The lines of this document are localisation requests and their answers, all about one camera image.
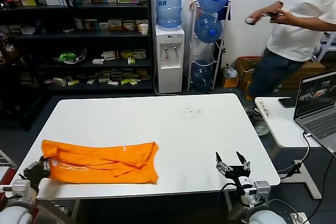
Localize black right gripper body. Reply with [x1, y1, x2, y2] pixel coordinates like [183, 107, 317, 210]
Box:
[224, 165, 251, 183]

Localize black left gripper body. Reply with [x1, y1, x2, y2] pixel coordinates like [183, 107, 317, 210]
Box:
[18, 163, 51, 187]

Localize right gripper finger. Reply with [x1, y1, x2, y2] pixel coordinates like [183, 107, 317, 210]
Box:
[235, 151, 251, 172]
[215, 151, 234, 177]

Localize orange t-shirt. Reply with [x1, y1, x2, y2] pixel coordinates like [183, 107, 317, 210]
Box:
[41, 140, 160, 185]

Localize black handheld phone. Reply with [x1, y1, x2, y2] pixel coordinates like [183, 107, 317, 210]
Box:
[266, 10, 285, 18]

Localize person's left forearm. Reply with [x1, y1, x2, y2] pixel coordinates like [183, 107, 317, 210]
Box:
[287, 14, 336, 32]

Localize person's right hand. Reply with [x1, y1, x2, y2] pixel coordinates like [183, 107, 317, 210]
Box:
[245, 10, 262, 26]

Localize person's left hand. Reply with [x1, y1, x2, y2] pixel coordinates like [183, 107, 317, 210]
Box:
[270, 10, 292, 24]

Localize red crate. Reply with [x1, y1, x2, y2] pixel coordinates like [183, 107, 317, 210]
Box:
[0, 167, 17, 201]

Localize small white side table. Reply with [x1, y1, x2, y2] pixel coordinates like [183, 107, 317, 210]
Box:
[254, 97, 323, 200]

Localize black smartphone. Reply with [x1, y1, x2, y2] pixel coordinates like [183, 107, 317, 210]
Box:
[278, 97, 299, 108]

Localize grey open laptop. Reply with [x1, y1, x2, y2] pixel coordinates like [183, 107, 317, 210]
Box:
[293, 69, 336, 156]

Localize open brown cardboard box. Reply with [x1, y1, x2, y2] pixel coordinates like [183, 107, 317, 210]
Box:
[235, 56, 257, 90]

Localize crumpled plastic bag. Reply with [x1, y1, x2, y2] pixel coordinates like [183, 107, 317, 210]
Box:
[223, 63, 239, 79]

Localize large white table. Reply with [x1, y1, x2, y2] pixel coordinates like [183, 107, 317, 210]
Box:
[4, 92, 281, 200]

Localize white water dispenser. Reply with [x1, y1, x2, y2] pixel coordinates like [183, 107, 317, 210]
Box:
[154, 25, 186, 94]

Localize bowl with green packets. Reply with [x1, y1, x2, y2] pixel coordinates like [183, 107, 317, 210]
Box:
[52, 47, 88, 65]

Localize black shelving unit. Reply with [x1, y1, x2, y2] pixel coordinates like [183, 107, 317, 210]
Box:
[0, 0, 155, 133]

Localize white printed medicine box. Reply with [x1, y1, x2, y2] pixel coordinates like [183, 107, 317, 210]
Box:
[21, 25, 37, 35]

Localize grey metal storage rack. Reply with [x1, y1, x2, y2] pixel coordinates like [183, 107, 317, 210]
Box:
[316, 31, 336, 62]

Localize person in white t-shirt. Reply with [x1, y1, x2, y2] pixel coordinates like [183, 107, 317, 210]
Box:
[245, 0, 336, 120]

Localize dark blue bottle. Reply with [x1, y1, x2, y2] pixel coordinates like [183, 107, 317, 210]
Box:
[34, 18, 47, 35]

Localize orange white medicine box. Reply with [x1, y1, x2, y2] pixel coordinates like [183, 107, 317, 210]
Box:
[83, 18, 98, 30]

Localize yellow brown medicine box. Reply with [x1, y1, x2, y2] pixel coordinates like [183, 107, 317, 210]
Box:
[135, 19, 149, 30]

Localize upright blue water jug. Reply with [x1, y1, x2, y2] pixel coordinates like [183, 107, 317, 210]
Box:
[154, 0, 183, 31]

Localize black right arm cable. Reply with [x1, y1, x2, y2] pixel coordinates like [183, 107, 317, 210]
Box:
[219, 180, 238, 224]

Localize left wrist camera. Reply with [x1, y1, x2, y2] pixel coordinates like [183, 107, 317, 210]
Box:
[0, 179, 30, 199]

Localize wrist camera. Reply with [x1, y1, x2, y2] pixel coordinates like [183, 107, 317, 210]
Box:
[0, 179, 30, 199]
[252, 180, 272, 201]

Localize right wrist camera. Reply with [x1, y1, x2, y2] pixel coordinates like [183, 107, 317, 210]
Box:
[252, 180, 272, 201]

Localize black cable adapter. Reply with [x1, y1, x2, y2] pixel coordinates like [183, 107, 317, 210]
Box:
[286, 161, 302, 177]

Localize white laptop cable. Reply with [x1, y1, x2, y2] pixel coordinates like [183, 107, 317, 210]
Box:
[277, 131, 312, 174]

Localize white wire jug rack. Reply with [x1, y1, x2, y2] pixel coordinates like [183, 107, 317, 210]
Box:
[187, 0, 232, 92]

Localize pink cloth strap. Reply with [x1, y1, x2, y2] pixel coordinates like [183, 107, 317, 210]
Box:
[188, 0, 203, 16]

